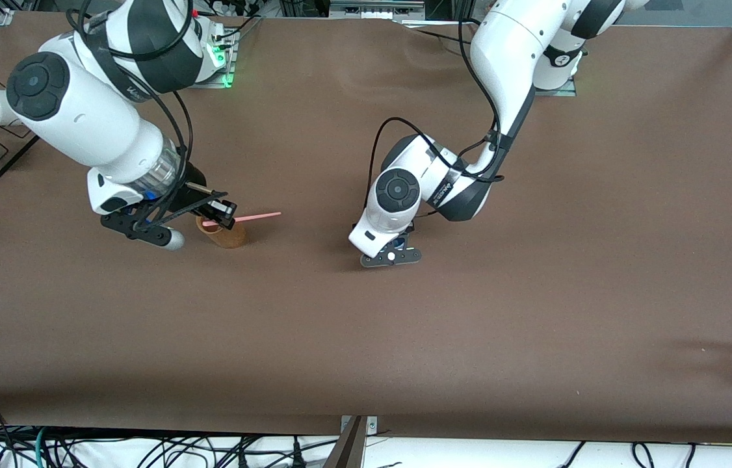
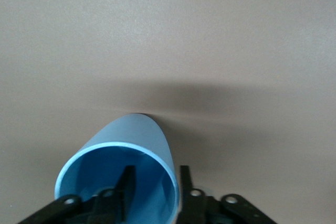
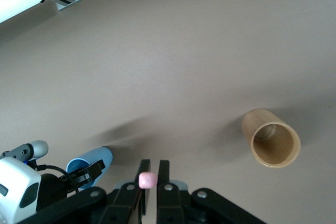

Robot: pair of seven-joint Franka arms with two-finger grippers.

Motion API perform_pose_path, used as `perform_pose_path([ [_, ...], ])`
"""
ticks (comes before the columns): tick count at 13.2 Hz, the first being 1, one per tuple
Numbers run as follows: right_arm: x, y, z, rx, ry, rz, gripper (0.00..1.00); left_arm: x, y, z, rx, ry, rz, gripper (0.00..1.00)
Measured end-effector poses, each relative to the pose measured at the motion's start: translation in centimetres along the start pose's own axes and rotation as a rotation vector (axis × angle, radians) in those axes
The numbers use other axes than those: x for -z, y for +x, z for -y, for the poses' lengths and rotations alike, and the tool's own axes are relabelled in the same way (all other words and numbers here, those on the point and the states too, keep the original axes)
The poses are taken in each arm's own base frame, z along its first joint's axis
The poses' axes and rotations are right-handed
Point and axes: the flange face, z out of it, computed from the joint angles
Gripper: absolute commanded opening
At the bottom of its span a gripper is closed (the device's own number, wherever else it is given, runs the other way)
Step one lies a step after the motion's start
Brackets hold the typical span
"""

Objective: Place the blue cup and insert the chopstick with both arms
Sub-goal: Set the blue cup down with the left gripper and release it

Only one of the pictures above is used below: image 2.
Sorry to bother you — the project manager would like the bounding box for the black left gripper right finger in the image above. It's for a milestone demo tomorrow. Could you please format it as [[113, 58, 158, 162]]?
[[177, 165, 279, 224]]

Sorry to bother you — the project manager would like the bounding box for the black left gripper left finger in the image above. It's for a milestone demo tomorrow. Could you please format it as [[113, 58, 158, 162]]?
[[15, 165, 138, 224]]

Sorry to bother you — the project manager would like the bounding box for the blue plastic cup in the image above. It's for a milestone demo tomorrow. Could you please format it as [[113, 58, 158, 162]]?
[[54, 113, 181, 224]]

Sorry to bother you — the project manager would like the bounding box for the brown table cover sheet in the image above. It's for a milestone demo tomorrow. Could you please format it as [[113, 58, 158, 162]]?
[[0, 0, 336, 224]]

